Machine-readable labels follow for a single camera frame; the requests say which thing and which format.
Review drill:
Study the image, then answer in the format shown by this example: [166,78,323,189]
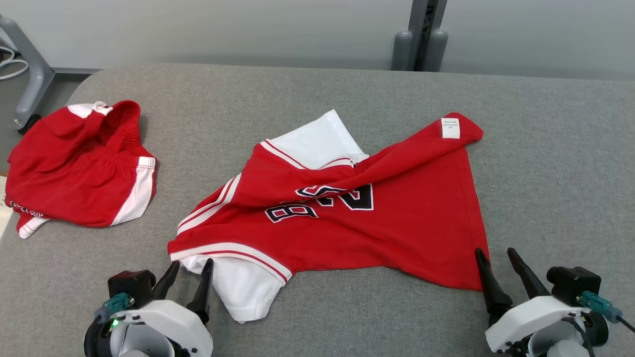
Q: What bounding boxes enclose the white cable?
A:
[0,45,29,81]

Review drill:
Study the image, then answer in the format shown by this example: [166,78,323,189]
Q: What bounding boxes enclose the grey metal stand leg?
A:
[0,15,56,134]

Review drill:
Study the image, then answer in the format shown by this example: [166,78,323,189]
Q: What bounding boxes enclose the teal right camera connector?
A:
[575,291,623,323]

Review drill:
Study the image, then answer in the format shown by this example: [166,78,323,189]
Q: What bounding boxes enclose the grey metal partition post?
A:
[391,0,449,72]

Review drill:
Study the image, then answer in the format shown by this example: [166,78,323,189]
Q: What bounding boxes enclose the red white basketball jersey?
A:
[168,109,491,323]

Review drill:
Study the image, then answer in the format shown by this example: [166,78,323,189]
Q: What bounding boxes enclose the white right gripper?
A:
[475,248,591,354]

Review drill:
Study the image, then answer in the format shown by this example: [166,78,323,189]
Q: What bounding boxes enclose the teal left camera connector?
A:
[94,293,135,319]

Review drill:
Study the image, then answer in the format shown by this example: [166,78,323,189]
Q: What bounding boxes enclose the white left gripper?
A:
[109,258,215,357]

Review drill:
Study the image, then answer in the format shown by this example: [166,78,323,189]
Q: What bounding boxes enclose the teal camera connector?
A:
[575,291,623,323]
[94,293,135,319]

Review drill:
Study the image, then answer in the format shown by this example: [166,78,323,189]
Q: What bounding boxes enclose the white textured floor mat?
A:
[0,174,14,238]

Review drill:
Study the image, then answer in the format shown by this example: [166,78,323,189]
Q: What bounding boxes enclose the red white basketball shorts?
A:
[5,101,158,239]

